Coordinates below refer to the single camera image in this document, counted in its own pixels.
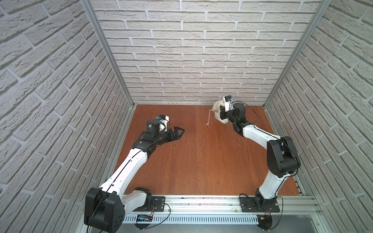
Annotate cream cloth drawstring soil bag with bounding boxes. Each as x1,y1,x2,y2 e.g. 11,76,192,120
206,100,228,125

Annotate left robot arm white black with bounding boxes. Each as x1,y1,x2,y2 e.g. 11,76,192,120
84,115,185,233

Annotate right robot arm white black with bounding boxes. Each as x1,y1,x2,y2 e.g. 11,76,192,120
216,96,301,210

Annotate left small electronics board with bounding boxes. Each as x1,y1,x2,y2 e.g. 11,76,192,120
135,214,153,230

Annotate small electronics board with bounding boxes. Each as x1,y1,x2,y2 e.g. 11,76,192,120
257,215,273,231
135,214,153,230

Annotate white perforated vent strip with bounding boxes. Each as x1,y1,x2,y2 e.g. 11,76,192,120
122,214,260,225

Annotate right small electronics board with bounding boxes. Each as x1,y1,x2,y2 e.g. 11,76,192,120
257,215,273,231

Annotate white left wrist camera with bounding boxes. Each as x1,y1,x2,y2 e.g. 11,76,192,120
156,115,169,132

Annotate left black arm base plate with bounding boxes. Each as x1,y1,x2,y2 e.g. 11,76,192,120
134,196,166,212

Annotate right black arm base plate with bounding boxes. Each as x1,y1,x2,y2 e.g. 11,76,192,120
239,195,280,213

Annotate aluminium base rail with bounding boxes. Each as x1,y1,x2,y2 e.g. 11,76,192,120
121,195,331,233

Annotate right aluminium corner post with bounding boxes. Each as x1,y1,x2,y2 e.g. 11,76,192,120
263,0,332,109

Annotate aluminium corner post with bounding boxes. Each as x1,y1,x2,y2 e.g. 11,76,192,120
263,0,332,109
81,0,135,108

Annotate left aluminium corner post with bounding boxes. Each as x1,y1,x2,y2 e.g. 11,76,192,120
81,0,135,108

